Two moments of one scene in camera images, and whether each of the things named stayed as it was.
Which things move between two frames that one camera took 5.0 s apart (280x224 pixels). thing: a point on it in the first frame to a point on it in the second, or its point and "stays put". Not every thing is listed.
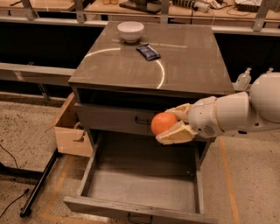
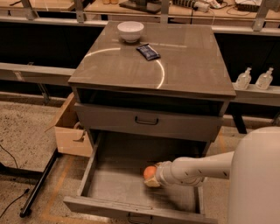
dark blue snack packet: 148,52 stays put
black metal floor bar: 28,206 stays put
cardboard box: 70,134 stays put
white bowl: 130,31 stays put
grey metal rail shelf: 36,73 stays put
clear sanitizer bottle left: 243,80 stays put
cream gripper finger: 182,133 to 151,183
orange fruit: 162,122 to 149,172
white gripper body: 203,116 to 162,174
